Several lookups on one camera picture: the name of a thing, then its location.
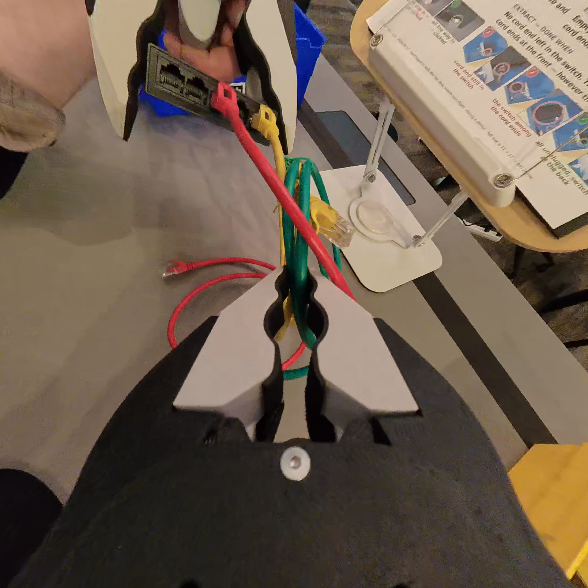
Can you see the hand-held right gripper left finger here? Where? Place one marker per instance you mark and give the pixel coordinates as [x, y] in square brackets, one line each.
[229, 363]

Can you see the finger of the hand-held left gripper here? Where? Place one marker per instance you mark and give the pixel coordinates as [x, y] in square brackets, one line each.
[115, 46]
[275, 46]

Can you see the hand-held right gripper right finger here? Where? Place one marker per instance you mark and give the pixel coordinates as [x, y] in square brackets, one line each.
[363, 367]

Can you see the blue plastic bin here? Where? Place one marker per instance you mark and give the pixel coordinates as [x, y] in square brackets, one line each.
[305, 41]

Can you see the black ethernet switch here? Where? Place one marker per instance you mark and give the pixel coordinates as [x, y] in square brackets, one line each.
[183, 85]

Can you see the yellow plastic bin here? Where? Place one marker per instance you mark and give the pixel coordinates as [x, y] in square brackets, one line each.
[546, 496]

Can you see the person's left forearm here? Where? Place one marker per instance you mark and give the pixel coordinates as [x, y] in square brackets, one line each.
[41, 46]

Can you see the person's left hand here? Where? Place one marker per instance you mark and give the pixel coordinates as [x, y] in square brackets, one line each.
[220, 59]

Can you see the printed instruction sheet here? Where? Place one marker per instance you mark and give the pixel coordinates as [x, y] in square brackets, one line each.
[505, 69]

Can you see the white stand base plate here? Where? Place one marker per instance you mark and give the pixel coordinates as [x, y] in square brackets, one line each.
[390, 262]

